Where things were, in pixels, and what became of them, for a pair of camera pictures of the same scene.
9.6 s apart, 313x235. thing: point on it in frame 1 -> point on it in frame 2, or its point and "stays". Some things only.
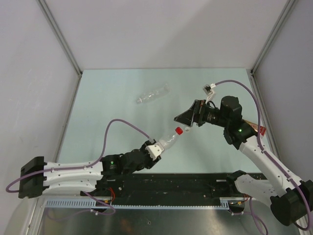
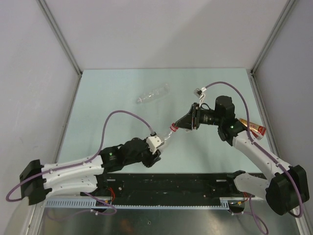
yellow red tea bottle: [262, 129] stays
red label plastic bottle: [167, 141] -> [173, 128]
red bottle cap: [179, 130] -> [173, 127]
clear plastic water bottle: [157, 92] stays
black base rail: [170, 186] stays
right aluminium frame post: [290, 4] stays
